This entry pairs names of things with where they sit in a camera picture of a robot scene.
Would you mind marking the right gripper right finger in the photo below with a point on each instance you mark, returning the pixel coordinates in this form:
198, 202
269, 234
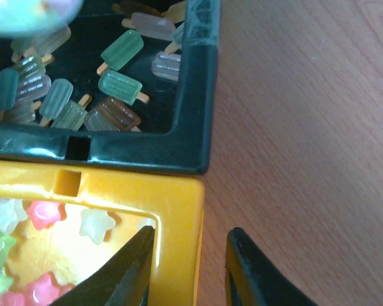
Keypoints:
252, 279

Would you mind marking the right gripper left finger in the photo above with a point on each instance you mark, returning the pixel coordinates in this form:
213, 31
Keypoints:
122, 280

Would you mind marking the yellow plastic bin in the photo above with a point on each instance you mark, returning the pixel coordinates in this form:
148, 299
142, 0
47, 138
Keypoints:
61, 224

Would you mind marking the black bin with popsicle candies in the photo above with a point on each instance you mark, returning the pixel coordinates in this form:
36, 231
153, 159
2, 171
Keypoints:
175, 128

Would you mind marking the metal scoop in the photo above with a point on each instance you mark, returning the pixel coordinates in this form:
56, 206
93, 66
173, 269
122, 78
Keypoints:
27, 18

